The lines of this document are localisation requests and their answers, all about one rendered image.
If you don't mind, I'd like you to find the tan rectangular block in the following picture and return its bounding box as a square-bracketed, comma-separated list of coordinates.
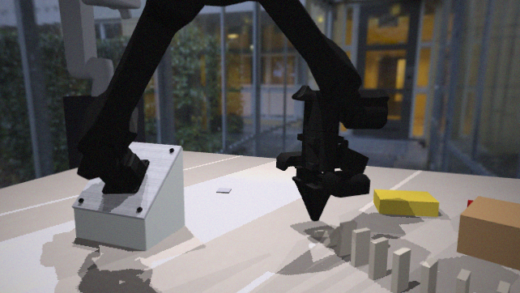
[457, 196, 520, 270]

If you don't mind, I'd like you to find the yellow flat block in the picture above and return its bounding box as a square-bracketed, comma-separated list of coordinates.
[373, 189, 439, 217]

